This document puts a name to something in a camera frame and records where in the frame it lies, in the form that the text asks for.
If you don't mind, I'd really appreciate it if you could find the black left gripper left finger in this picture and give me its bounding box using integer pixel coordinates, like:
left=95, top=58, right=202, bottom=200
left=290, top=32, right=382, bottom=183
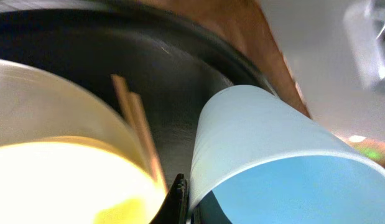
left=150, top=174, right=188, bottom=224

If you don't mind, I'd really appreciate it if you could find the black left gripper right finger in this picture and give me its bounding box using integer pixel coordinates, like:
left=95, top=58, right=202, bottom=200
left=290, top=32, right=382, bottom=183
left=192, top=191, right=231, bottom=224

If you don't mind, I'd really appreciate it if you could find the yellow bowl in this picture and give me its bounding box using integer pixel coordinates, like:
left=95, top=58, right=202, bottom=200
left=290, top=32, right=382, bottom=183
left=0, top=59, right=166, bottom=223

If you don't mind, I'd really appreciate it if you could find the grey dishwasher rack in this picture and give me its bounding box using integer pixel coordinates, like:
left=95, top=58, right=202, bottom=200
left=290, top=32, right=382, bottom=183
left=260, top=0, right=385, bottom=141

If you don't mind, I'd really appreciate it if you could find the blue plastic cup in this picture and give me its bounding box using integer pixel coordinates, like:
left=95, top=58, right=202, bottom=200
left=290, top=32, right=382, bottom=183
left=188, top=85, right=385, bottom=223

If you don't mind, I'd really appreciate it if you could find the wooden chopstick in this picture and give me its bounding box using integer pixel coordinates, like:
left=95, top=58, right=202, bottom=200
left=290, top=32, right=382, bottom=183
left=129, top=92, right=168, bottom=194
left=111, top=74, right=152, bottom=171

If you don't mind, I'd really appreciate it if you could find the round black serving tray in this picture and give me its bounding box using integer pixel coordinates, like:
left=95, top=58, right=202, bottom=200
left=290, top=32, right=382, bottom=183
left=0, top=1, right=272, bottom=185

